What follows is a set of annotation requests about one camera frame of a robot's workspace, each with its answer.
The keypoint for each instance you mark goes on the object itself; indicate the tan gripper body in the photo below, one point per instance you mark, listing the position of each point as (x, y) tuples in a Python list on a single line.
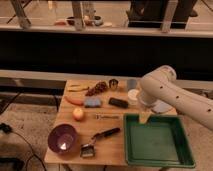
[(144, 114)]

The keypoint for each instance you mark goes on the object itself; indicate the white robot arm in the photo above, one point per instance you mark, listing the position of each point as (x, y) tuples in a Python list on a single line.
[(159, 85)]

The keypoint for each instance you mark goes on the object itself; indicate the white plastic cup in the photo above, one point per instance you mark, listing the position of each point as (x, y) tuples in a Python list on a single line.
[(132, 96)]

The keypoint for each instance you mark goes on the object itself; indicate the blue cup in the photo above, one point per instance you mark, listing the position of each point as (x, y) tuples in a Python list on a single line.
[(131, 84)]

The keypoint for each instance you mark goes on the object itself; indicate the green plastic tray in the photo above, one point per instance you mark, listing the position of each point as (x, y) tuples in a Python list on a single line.
[(160, 142)]

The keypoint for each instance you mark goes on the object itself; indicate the black rectangular block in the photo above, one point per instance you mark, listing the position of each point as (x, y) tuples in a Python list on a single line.
[(118, 102)]

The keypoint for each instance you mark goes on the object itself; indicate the small metal cup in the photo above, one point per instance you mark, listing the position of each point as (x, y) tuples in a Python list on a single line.
[(113, 84)]

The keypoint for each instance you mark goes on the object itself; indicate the bunch of dark grapes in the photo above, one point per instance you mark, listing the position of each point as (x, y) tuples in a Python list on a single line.
[(100, 87)]

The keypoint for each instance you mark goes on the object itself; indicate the blue sponge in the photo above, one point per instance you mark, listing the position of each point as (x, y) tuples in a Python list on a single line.
[(92, 102)]

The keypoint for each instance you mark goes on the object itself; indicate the wooden table board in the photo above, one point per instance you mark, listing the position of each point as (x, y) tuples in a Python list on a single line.
[(108, 151)]

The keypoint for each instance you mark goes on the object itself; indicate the yellow banana peel piece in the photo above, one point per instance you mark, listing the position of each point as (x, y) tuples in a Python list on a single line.
[(77, 88)]

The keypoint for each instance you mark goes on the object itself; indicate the purple bowl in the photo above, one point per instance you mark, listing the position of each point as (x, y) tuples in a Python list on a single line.
[(62, 138)]

